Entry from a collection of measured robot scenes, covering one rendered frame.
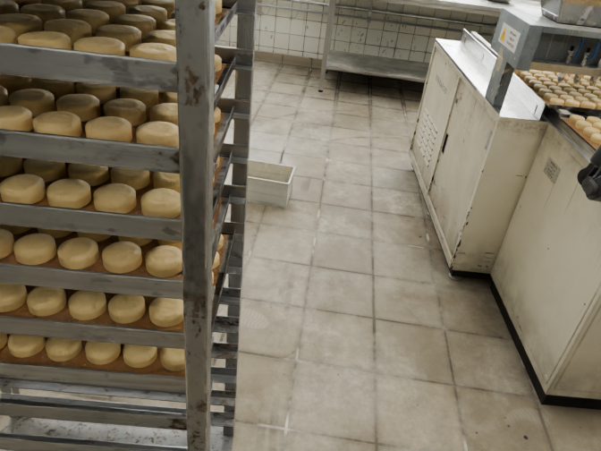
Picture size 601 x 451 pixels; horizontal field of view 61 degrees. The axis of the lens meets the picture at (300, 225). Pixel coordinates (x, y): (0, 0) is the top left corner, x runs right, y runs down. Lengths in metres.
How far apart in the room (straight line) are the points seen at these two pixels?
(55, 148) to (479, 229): 2.02
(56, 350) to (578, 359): 1.63
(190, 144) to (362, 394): 1.54
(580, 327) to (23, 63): 1.71
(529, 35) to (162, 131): 1.67
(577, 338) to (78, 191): 1.62
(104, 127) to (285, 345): 1.55
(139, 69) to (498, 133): 1.81
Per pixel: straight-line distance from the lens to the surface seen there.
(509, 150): 2.25
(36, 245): 0.76
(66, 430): 1.69
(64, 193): 0.68
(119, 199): 0.66
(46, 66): 0.57
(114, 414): 0.88
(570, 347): 1.96
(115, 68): 0.55
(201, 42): 0.49
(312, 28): 5.39
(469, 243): 2.43
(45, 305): 0.80
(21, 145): 0.62
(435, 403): 2.02
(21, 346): 0.88
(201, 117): 0.51
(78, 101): 0.70
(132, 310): 0.77
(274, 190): 2.83
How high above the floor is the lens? 1.48
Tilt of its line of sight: 33 degrees down
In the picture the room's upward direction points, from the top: 7 degrees clockwise
